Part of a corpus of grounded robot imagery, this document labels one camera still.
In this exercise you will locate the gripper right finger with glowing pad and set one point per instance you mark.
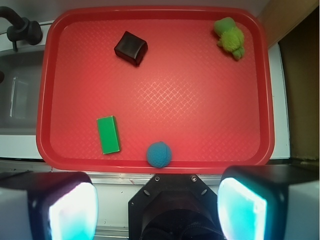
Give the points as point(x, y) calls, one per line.
point(270, 202)

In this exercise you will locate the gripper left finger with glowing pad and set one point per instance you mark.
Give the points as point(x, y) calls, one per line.
point(47, 206)

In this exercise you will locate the blue textured ball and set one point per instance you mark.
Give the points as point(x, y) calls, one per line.
point(159, 155)

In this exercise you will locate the green rectangular block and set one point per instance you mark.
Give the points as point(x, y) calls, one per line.
point(109, 135)

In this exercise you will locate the grey metal sink basin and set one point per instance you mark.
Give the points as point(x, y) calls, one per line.
point(20, 77)

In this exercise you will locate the red plastic tray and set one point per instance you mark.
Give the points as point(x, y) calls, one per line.
point(211, 110)

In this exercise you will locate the green plush toy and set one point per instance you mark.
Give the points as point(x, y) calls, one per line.
point(231, 38)

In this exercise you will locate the black sink faucet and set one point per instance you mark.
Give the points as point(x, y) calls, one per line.
point(21, 29)

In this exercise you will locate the dark brown block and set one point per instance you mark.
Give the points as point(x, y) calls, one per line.
point(131, 48)

